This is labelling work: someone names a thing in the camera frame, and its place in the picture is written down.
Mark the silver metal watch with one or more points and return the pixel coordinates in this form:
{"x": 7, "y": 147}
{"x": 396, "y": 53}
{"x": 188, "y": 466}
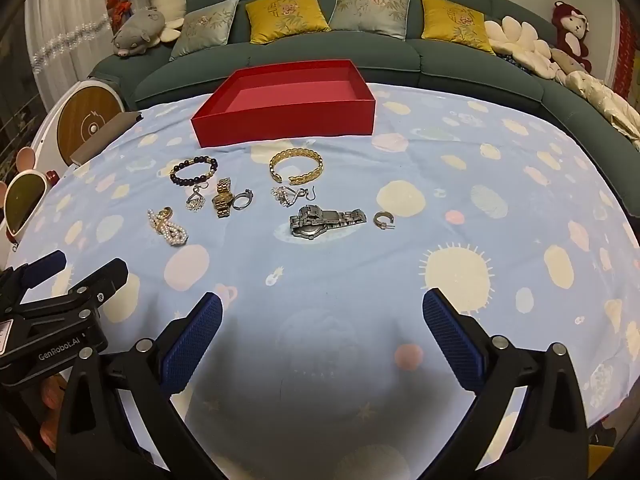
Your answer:
{"x": 310, "y": 222}

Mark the gold hoop earring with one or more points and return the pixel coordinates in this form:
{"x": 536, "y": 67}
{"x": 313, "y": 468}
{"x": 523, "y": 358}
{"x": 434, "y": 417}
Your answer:
{"x": 376, "y": 220}

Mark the yellow embroidered pillow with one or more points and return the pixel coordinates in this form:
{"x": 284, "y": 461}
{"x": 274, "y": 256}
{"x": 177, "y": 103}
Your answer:
{"x": 285, "y": 12}
{"x": 455, "y": 20}

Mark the grey pig plush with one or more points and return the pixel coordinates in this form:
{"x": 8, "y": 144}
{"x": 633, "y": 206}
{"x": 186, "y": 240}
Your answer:
{"x": 140, "y": 27}

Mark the large white flower cushion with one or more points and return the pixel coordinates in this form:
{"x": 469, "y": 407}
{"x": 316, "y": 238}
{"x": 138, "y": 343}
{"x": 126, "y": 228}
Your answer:
{"x": 520, "y": 37}

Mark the red hanging decoration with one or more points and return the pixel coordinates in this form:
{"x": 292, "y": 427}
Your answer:
{"x": 625, "y": 55}

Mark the white round wooden-top side table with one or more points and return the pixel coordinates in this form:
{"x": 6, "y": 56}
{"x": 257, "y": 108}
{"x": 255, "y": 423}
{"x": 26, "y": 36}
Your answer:
{"x": 87, "y": 115}

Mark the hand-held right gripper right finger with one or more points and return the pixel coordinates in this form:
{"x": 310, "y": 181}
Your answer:
{"x": 452, "y": 340}

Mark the blue planet print tablecloth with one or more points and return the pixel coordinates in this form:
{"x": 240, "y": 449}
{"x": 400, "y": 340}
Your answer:
{"x": 350, "y": 270}

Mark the brown notebook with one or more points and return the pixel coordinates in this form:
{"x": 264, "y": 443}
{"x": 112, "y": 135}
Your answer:
{"x": 100, "y": 140}

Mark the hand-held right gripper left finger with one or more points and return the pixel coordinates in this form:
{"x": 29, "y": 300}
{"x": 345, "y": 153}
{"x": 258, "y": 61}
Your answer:
{"x": 192, "y": 345}

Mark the white mouse-ear kids table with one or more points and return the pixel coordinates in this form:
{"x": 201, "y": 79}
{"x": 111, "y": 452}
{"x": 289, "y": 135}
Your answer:
{"x": 22, "y": 200}

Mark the grey-green embroidered pillow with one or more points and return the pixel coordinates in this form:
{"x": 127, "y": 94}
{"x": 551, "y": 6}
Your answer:
{"x": 372, "y": 7}
{"x": 205, "y": 27}

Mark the beige plush toy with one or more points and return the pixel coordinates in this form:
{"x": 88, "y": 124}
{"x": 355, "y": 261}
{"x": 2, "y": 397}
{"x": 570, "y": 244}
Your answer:
{"x": 565, "y": 60}

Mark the gold dangling earring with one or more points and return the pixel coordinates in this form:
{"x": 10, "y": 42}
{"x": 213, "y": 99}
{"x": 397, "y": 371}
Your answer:
{"x": 196, "y": 202}

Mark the person's left hand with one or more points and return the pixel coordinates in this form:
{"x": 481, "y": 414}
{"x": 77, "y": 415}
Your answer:
{"x": 52, "y": 394}

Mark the red cardboard box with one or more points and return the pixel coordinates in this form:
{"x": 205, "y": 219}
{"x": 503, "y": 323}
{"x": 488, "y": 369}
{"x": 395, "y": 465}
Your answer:
{"x": 280, "y": 122}

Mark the white sheer curtain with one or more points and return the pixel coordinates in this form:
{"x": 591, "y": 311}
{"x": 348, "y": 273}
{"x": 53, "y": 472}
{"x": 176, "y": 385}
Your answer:
{"x": 65, "y": 35}

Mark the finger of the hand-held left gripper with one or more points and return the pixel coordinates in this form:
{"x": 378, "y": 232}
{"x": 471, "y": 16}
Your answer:
{"x": 42, "y": 266}
{"x": 100, "y": 280}

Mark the red monkey plush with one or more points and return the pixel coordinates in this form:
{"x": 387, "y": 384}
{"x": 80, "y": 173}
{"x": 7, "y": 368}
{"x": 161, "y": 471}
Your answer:
{"x": 570, "y": 22}

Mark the silver hook earring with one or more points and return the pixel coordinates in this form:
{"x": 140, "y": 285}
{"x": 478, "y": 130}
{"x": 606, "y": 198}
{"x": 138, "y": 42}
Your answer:
{"x": 285, "y": 196}

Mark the dark green sofa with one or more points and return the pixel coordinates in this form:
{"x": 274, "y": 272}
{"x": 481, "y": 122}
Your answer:
{"x": 450, "y": 65}

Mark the beige quilted blanket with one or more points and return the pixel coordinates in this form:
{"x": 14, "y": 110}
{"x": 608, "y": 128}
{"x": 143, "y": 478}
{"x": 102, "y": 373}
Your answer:
{"x": 610, "y": 105}

